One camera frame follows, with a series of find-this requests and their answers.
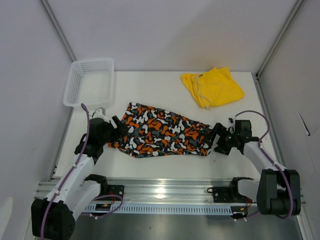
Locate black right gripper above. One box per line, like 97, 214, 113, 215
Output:
201, 123, 239, 156

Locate camouflage patterned shorts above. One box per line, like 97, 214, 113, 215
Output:
108, 102, 213, 158

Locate yellow shorts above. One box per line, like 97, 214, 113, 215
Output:
180, 67, 245, 108

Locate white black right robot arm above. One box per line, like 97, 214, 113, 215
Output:
212, 120, 301, 218

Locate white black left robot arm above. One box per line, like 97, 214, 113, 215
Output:
31, 115, 128, 240

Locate white plastic basket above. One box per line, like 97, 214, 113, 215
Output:
63, 57, 116, 108

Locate cream shorts drawstring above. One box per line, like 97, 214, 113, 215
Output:
192, 74, 211, 109

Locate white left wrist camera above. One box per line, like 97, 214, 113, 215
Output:
91, 107, 108, 121

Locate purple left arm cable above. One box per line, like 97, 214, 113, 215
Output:
39, 102, 124, 238

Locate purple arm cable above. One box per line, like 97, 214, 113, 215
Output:
233, 110, 296, 222
39, 102, 124, 238

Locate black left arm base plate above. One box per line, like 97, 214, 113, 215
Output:
104, 184, 125, 202

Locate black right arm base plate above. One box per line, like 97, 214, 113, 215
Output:
206, 186, 255, 204

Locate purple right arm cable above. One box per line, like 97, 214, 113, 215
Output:
233, 110, 296, 222

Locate white slotted cable duct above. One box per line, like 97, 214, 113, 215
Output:
83, 203, 233, 216

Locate aluminium corner post left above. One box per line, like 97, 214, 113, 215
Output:
38, 0, 77, 62

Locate aluminium corner post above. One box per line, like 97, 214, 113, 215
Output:
38, 0, 77, 62
255, 0, 307, 80

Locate aluminium corner post right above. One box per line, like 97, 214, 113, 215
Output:
255, 0, 307, 80

